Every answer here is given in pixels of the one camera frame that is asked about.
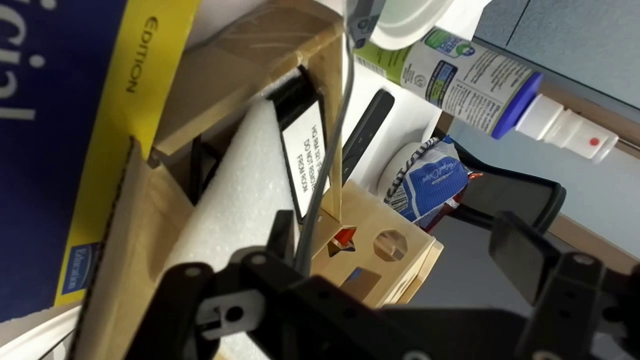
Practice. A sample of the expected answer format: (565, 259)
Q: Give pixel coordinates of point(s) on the black remote control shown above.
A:
(367, 125)

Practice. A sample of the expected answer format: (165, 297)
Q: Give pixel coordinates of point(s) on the wooden shape sorter box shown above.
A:
(365, 240)

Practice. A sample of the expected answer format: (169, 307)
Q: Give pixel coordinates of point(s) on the white spray bottle, blue collar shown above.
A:
(470, 80)

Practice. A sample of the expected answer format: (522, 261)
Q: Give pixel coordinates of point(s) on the orange block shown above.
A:
(345, 236)

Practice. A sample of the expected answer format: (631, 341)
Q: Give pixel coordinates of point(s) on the grey plastic object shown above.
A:
(362, 20)

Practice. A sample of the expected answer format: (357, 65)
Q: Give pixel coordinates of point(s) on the black box with white label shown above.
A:
(306, 155)

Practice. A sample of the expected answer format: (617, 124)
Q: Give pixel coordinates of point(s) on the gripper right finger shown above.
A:
(575, 300)

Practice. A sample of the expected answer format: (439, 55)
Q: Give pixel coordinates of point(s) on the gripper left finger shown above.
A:
(180, 310)

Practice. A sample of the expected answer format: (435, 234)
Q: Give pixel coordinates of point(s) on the blue and white snack bag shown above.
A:
(432, 185)

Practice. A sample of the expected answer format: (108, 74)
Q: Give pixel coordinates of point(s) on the white bowl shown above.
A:
(410, 20)

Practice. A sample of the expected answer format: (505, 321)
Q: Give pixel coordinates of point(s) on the brown cardboard box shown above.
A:
(135, 235)

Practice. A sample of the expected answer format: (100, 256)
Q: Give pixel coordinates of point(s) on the white foam sheet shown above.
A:
(240, 190)

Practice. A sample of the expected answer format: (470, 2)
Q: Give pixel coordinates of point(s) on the black office chair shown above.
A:
(510, 192)

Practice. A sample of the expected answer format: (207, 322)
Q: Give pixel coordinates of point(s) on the blue and yellow box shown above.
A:
(45, 165)

